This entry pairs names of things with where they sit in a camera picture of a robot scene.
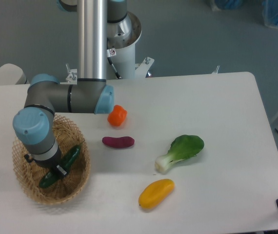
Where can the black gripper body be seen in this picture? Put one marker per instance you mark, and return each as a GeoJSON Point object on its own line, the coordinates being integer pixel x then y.
{"type": "Point", "coordinates": [50, 164]}

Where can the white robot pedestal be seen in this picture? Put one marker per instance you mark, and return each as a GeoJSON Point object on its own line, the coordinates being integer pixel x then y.
{"type": "Point", "coordinates": [107, 44]}

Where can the purple sweet potato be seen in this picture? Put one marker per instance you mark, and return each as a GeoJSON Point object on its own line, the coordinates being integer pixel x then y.
{"type": "Point", "coordinates": [118, 142]}

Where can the green bok choy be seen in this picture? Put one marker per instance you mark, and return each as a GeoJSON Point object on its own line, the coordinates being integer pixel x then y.
{"type": "Point", "coordinates": [182, 148]}

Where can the white chair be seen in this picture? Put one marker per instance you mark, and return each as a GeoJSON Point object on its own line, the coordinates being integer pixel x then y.
{"type": "Point", "coordinates": [11, 74]}

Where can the orange bell pepper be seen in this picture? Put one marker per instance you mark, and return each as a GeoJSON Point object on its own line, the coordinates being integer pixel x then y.
{"type": "Point", "coordinates": [117, 116]}

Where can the woven wicker basket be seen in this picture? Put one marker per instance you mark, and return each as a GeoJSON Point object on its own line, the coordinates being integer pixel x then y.
{"type": "Point", "coordinates": [29, 175]}

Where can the dark green cucumber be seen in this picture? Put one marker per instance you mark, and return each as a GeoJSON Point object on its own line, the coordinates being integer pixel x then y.
{"type": "Point", "coordinates": [66, 163]}

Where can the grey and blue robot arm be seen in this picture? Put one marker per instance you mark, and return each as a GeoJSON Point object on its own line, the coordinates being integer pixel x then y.
{"type": "Point", "coordinates": [91, 94]}

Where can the yellow bell pepper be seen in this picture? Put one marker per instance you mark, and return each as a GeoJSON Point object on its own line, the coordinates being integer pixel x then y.
{"type": "Point", "coordinates": [155, 193]}

